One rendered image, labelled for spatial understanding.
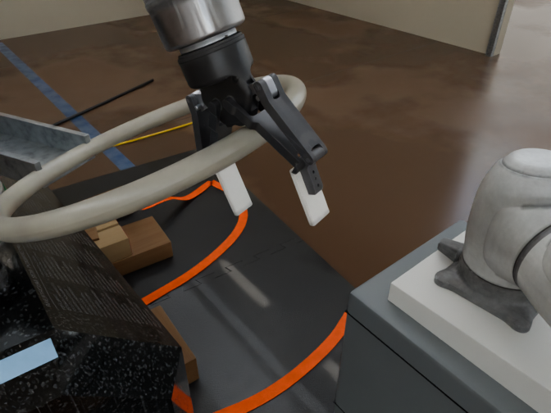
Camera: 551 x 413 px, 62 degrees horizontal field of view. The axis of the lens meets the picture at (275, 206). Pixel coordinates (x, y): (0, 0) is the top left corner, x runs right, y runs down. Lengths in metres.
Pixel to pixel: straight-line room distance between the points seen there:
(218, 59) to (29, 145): 0.62
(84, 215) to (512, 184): 0.61
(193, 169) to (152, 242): 1.74
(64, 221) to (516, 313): 0.73
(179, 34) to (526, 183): 0.55
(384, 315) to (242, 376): 0.94
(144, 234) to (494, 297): 1.70
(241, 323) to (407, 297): 1.11
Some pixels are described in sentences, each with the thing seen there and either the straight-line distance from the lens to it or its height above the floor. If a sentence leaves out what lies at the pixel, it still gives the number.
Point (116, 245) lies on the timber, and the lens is 2.12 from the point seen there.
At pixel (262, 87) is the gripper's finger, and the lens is 0.46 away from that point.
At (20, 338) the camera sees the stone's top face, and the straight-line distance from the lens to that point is 0.99.
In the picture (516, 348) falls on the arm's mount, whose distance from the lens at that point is 0.89.
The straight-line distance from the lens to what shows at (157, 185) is 0.49.
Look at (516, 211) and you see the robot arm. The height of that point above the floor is 1.07.
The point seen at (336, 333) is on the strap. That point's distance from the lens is 1.91.
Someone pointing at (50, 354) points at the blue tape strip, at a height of 0.78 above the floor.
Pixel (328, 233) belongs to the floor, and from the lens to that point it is 2.38.
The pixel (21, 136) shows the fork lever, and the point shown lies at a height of 1.06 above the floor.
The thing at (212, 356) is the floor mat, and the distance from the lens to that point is 1.85.
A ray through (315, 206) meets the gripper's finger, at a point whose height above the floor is 1.20.
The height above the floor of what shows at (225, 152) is 1.25.
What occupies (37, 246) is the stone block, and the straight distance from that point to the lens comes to 1.27.
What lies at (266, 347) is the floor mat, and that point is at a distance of 1.86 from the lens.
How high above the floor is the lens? 1.49
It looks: 36 degrees down
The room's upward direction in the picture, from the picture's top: straight up
